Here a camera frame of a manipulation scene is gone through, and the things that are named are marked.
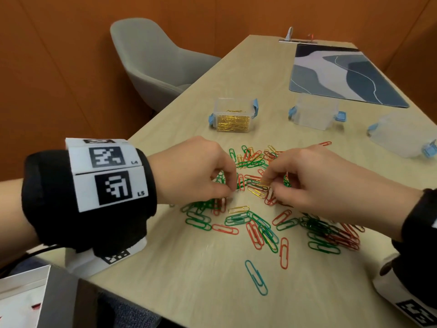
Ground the person's left hand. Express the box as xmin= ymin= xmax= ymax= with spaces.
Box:
xmin=147 ymin=135 xmax=238 ymax=206

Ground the person's right hand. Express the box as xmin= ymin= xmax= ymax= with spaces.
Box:
xmin=261 ymin=144 xmax=424 ymax=242

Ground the sorted heap of gold clips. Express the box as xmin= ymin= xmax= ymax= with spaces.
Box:
xmin=217 ymin=110 xmax=251 ymax=133

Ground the transparent box with blue latches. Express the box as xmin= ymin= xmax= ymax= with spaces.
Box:
xmin=367 ymin=112 xmax=437 ymax=159
xmin=208 ymin=97 xmax=259 ymax=133
xmin=288 ymin=93 xmax=347 ymax=131

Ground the pile of colored paper clips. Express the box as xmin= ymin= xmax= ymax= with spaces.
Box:
xmin=180 ymin=141 xmax=366 ymax=297

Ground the white left marker band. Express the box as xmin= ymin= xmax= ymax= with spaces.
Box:
xmin=65 ymin=138 xmax=150 ymax=213

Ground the grey shell chair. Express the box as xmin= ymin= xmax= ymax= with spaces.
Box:
xmin=110 ymin=18 xmax=222 ymax=113

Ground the blue patterned desk mat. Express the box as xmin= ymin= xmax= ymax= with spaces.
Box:
xmin=289 ymin=43 xmax=410 ymax=109

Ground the grey white box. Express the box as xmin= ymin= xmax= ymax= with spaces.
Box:
xmin=0 ymin=264 xmax=80 ymax=328

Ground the black right wrist strap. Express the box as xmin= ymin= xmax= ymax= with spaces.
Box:
xmin=391 ymin=189 xmax=437 ymax=310

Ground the black wrist strap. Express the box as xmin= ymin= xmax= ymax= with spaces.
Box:
xmin=391 ymin=189 xmax=437 ymax=310
xmin=21 ymin=148 xmax=158 ymax=258

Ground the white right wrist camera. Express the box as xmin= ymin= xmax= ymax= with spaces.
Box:
xmin=372 ymin=254 xmax=437 ymax=328

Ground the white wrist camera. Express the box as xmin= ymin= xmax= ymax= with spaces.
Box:
xmin=65 ymin=237 xmax=148 ymax=279
xmin=372 ymin=254 xmax=437 ymax=328

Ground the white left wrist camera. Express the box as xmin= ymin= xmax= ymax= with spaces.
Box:
xmin=65 ymin=237 xmax=148 ymax=279

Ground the black left wrist strap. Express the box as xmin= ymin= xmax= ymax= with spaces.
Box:
xmin=21 ymin=148 xmax=158 ymax=258

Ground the black camera cable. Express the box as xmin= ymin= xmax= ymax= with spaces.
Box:
xmin=0 ymin=245 xmax=66 ymax=274

